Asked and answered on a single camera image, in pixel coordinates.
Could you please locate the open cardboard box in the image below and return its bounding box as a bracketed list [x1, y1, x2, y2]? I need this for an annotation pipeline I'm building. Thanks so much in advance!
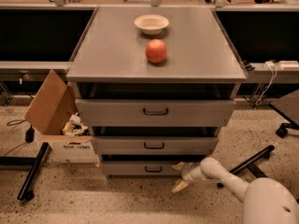
[24, 70, 100, 163]

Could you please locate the grey middle drawer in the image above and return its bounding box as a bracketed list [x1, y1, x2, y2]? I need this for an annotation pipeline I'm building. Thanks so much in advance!
[92, 127, 218, 155]

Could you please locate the black table leg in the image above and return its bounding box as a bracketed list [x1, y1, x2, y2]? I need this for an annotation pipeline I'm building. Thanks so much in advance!
[0, 143, 50, 202]
[230, 145, 275, 178]

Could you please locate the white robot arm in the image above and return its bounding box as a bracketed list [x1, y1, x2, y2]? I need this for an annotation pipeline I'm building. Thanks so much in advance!
[172, 157, 299, 224]

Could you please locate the red apple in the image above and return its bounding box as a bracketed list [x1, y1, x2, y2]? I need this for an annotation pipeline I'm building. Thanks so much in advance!
[146, 39, 167, 63]

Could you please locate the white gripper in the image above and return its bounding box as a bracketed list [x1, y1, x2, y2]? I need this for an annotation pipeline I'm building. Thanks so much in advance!
[172, 161, 203, 193]

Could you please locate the grey drawer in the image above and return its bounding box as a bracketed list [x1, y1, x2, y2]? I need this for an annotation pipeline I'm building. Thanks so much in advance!
[75, 83, 237, 128]
[92, 127, 218, 155]
[101, 155, 205, 176]

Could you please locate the white ceramic bowl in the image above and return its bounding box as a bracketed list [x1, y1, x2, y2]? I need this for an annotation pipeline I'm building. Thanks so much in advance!
[135, 14, 169, 35]

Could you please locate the grey bottom drawer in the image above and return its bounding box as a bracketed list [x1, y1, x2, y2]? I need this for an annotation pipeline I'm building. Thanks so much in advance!
[101, 155, 205, 176]

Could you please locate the black right table leg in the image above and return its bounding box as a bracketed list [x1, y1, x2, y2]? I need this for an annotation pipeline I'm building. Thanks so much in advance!
[230, 145, 275, 178]

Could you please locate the white power strip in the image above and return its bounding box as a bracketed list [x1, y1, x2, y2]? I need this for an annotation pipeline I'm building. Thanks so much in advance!
[278, 61, 299, 69]

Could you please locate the grey top drawer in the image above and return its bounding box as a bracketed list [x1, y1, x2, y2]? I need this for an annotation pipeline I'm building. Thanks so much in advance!
[75, 83, 237, 128]

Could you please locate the black power adapter cable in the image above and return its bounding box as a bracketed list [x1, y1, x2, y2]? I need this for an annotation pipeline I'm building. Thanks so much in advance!
[2, 119, 36, 158]

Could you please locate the white cable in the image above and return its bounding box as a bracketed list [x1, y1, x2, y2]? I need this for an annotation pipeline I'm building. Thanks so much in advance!
[254, 59, 278, 106]

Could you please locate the black left table leg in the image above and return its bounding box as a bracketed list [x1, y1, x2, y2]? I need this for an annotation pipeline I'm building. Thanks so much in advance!
[0, 143, 50, 202]

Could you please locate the black caster chair base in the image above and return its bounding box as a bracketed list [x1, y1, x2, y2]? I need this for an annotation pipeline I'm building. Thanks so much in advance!
[269, 102, 299, 138]

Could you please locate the grey metal drawer cabinet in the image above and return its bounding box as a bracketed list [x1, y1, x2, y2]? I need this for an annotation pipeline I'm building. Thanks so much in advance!
[65, 6, 248, 177]

